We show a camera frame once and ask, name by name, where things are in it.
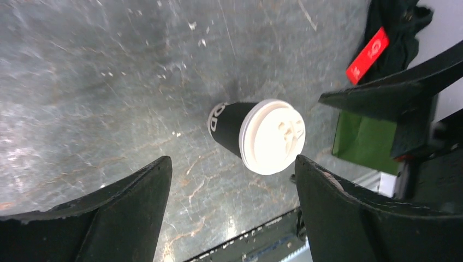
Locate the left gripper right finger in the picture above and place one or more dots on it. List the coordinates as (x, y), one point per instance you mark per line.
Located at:
(347, 222)

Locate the black cloth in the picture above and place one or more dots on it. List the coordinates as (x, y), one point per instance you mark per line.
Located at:
(402, 21)

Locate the red tag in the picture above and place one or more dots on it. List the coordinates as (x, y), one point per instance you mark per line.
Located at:
(367, 56)

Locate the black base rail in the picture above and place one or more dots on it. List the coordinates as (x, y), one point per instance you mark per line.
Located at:
(280, 239)

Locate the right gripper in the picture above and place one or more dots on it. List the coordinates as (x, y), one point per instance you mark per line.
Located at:
(430, 151)

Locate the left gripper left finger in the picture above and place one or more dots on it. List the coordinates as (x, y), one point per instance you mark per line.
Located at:
(119, 222)

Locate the black paper coffee cup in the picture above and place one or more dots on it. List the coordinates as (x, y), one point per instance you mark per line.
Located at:
(232, 125)

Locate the green box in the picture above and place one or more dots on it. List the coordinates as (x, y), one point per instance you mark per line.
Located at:
(365, 141)

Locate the white cup lid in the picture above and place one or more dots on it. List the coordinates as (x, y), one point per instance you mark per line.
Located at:
(272, 134)

